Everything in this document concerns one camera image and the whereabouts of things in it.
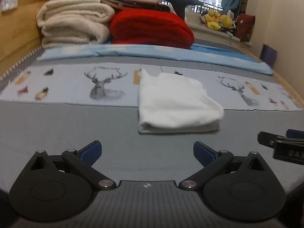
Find white long-sleeve shirt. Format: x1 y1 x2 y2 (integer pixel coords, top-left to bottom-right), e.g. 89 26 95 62
138 69 224 134

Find printed grey bed sheet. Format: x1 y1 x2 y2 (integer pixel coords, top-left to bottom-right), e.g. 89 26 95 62
0 37 304 195

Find purple box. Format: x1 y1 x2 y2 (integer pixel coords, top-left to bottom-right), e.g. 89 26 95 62
259 44 278 68

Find light blue duvet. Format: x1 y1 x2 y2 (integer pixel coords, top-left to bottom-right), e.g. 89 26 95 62
38 44 273 75

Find dark red plush toy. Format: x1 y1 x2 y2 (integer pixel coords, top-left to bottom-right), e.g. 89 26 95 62
235 13 256 42

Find yellow plush toys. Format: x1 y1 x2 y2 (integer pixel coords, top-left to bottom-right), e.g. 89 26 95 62
200 9 237 35

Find cream folded blanket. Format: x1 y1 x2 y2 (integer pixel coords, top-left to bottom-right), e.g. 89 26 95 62
36 0 115 48

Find red folded blanket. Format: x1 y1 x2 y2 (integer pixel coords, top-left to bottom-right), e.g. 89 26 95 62
110 9 194 49

